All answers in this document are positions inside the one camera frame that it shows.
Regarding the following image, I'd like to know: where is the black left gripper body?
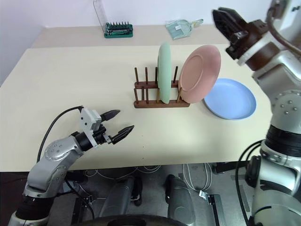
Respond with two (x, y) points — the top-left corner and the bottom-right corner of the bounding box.
(93, 125), (113, 145)

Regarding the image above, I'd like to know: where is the green plate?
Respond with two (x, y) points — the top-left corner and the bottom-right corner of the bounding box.
(157, 42), (172, 105)

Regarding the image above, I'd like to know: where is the blue plate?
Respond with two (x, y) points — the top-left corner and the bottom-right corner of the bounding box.
(203, 78), (257, 121)

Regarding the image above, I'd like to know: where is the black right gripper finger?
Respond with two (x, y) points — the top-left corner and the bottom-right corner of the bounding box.
(217, 7), (248, 34)
(211, 8), (238, 43)

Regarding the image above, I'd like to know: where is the green screwdriver bit case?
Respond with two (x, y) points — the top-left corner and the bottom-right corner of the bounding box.
(93, 0), (135, 39)

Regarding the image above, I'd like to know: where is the black table frame bar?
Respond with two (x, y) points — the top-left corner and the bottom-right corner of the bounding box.
(213, 161), (252, 175)

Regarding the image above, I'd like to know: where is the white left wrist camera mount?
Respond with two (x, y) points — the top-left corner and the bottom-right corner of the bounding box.
(79, 107), (103, 149)

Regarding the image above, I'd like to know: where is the small metal bracket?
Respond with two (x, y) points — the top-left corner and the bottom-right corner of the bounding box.
(198, 190), (214, 202)

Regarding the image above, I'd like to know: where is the black round base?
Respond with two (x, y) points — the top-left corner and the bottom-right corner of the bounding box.
(89, 214), (189, 226)

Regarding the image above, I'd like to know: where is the pink plate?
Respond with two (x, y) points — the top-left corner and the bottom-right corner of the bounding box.
(179, 45), (222, 104)

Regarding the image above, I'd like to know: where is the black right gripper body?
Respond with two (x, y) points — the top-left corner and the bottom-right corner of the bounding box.
(225, 20), (269, 60)

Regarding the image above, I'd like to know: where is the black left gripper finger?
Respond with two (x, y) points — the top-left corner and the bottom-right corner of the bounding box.
(110, 125), (135, 145)
(100, 109), (121, 123)

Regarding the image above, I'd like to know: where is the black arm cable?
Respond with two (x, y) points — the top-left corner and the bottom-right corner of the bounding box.
(37, 106), (84, 163)
(236, 4), (301, 226)

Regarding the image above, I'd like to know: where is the green dustpan with brush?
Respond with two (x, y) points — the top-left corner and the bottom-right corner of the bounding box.
(165, 18), (204, 40)

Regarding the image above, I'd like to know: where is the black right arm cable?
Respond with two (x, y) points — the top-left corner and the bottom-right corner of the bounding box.
(236, 4), (301, 226)

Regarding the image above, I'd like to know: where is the white floor cable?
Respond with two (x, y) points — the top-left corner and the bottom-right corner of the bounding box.
(86, 164), (162, 180)
(183, 162), (212, 191)

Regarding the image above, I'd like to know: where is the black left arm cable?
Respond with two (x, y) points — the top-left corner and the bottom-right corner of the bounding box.
(37, 106), (84, 163)

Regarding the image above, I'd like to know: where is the brown wooden dish rack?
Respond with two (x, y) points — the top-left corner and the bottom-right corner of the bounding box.
(133, 65), (191, 109)

